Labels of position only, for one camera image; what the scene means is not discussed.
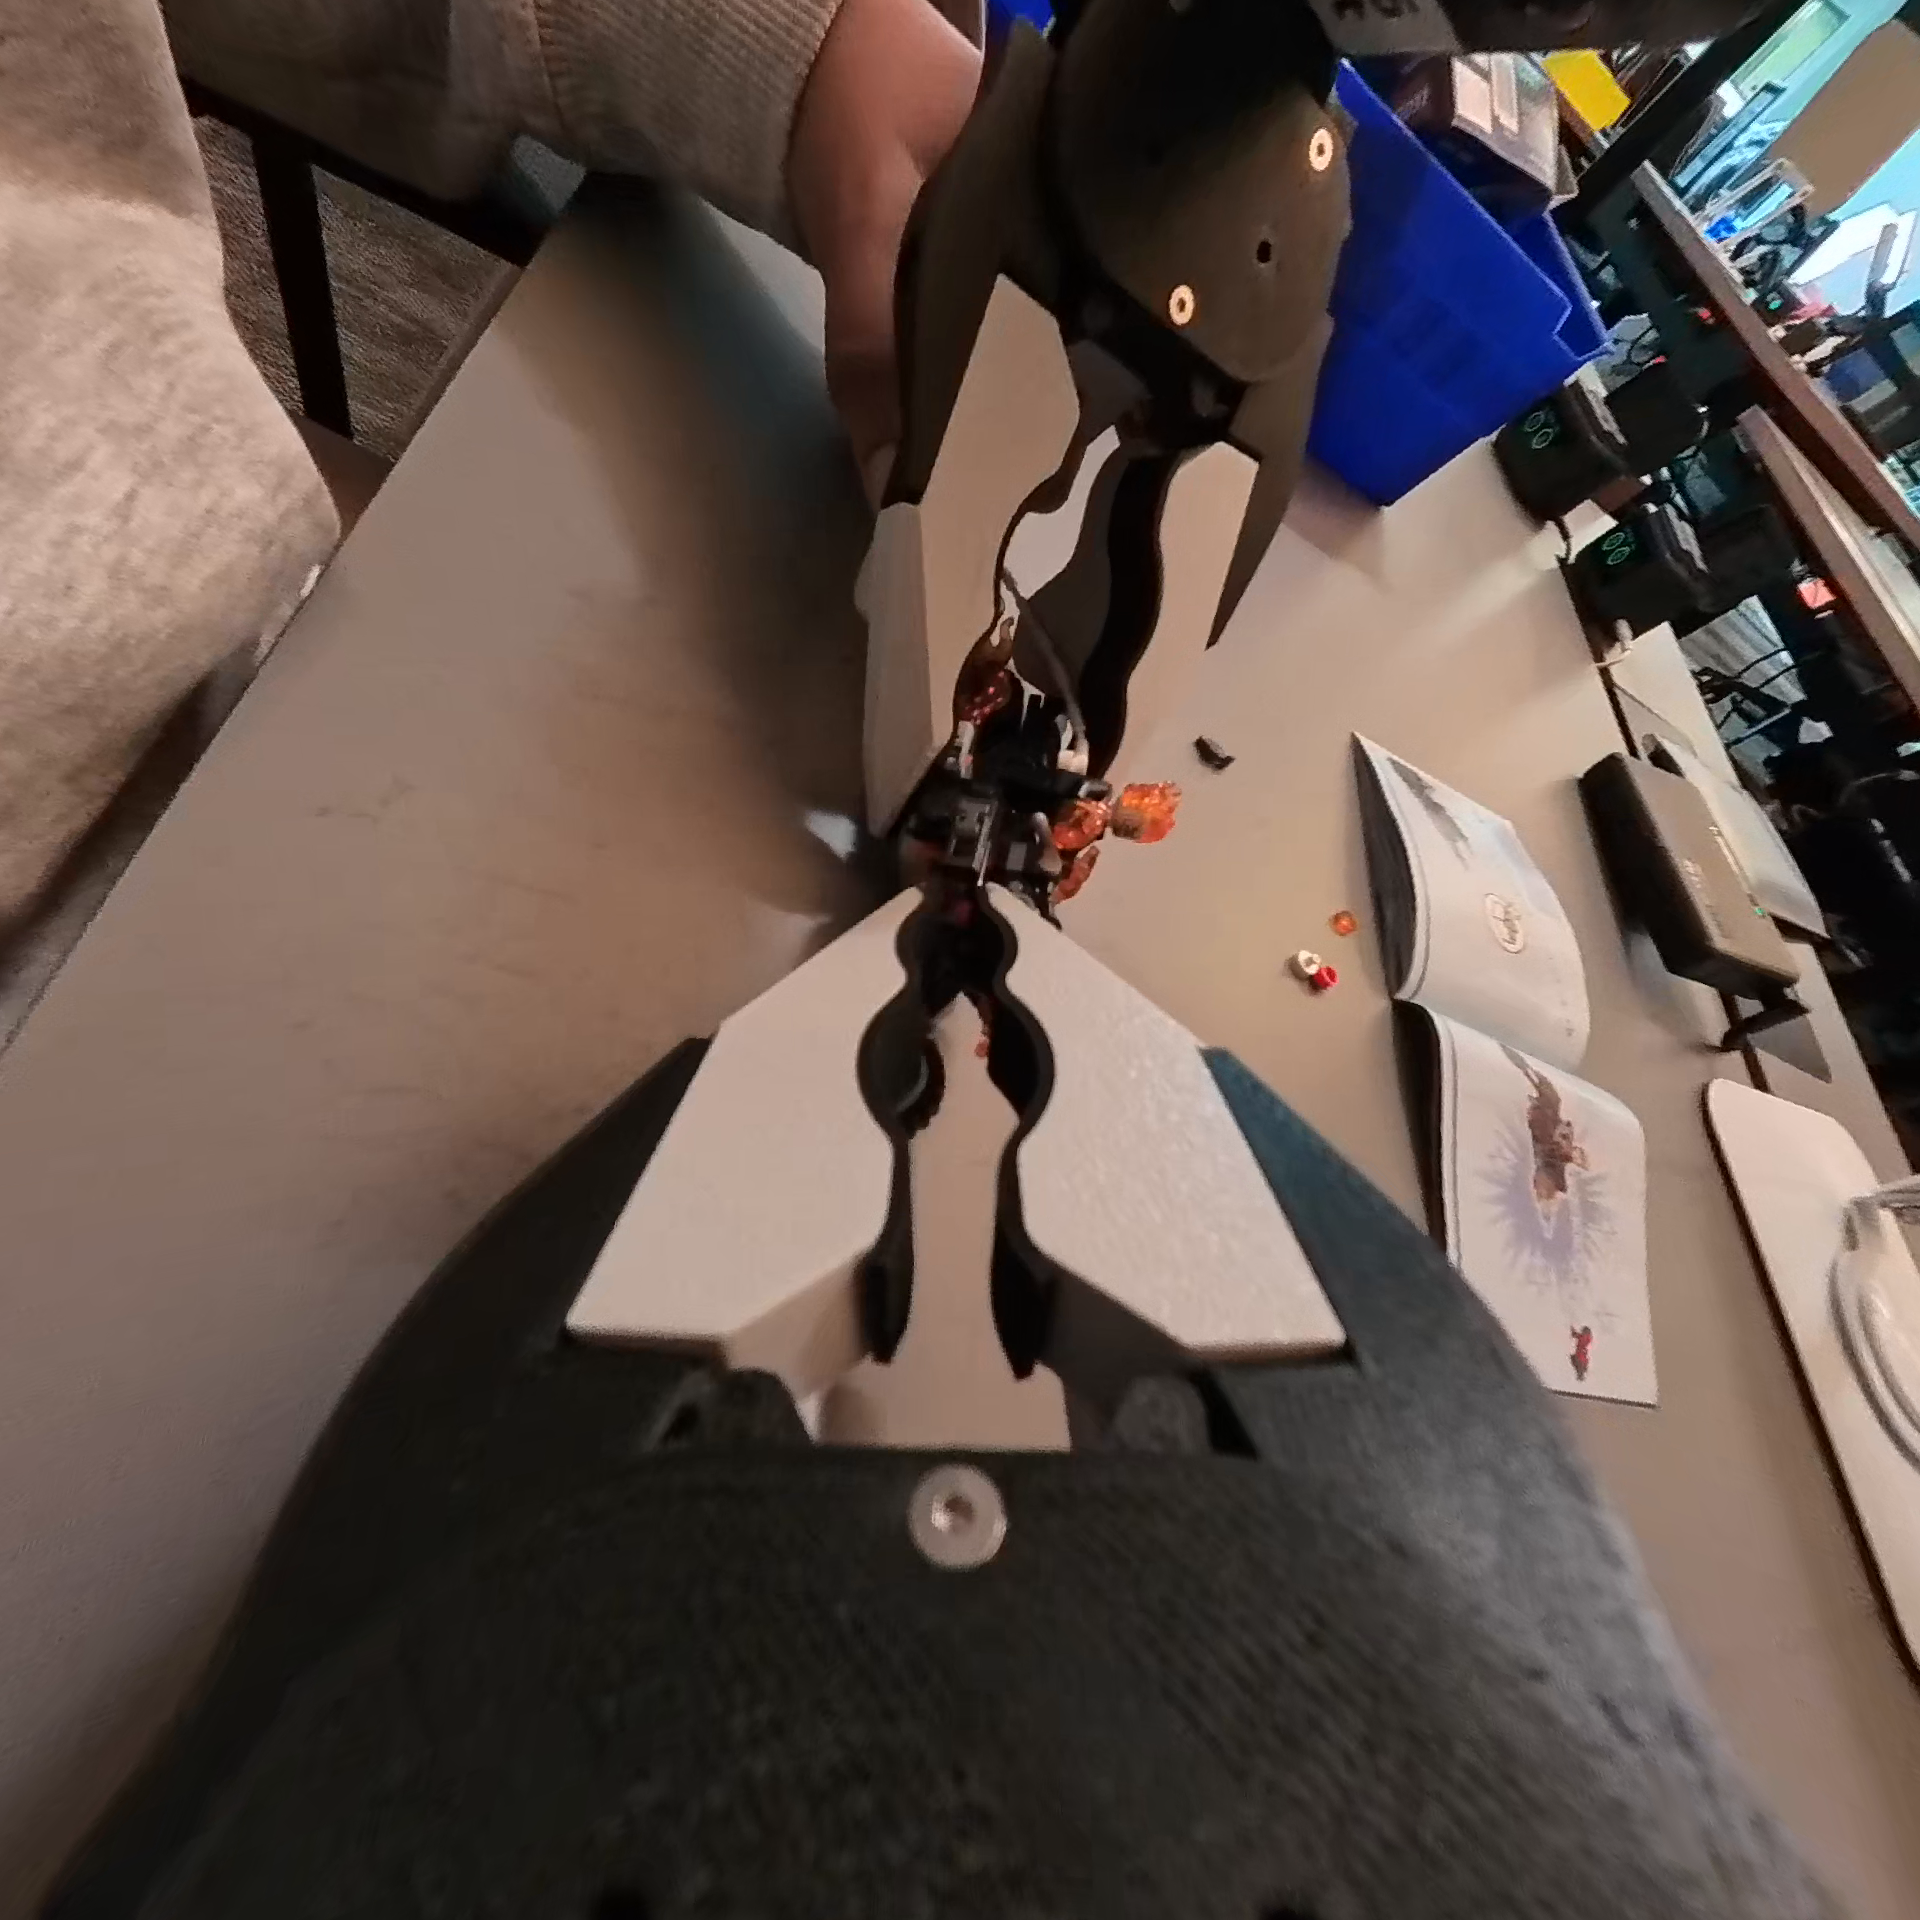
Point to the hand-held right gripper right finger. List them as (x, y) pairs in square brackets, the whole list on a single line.
[(1172, 1200)]

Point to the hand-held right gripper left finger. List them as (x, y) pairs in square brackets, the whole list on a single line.
[(750, 1171)]

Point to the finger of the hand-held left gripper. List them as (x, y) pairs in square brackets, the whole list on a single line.
[(1201, 572), (960, 600)]

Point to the lego motorcycle model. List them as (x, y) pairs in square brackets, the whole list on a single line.
[(990, 816)]

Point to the person's left forearm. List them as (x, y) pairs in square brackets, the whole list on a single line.
[(600, 91)]

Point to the lego instruction booklet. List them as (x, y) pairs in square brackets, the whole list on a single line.
[(1500, 931)]

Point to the person's left hand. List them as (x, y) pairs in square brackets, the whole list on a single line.
[(863, 270)]

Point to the blue plastic bin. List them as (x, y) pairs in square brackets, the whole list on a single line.
[(1441, 299)]

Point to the black charger green display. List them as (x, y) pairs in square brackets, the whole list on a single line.
[(1553, 444), (1638, 558)]

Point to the black box device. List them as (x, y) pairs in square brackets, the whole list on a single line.
[(1682, 886)]

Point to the silver flat device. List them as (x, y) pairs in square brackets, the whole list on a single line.
[(1772, 862)]

